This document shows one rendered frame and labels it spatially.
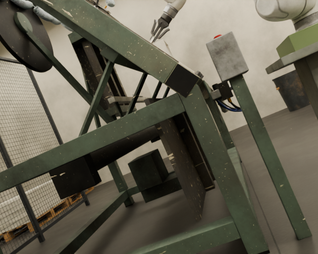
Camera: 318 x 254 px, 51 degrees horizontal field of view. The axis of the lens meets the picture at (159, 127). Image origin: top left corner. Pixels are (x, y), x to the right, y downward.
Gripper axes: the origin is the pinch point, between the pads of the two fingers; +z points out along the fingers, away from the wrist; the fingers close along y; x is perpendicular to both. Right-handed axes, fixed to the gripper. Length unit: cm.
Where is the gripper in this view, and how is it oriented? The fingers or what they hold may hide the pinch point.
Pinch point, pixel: (151, 41)
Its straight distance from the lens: 239.8
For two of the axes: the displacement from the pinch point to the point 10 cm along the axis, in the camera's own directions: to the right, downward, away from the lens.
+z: -5.5, 8.2, 1.8
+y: -8.1, -5.7, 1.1
